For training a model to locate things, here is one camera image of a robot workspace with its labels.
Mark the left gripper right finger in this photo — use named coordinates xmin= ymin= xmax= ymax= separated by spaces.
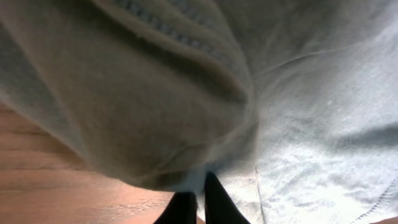
xmin=204 ymin=172 xmax=249 ymax=224

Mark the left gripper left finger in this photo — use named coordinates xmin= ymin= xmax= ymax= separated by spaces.
xmin=154 ymin=192 xmax=197 ymax=224

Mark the light blue t-shirt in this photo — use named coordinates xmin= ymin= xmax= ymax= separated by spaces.
xmin=1 ymin=0 xmax=397 ymax=223

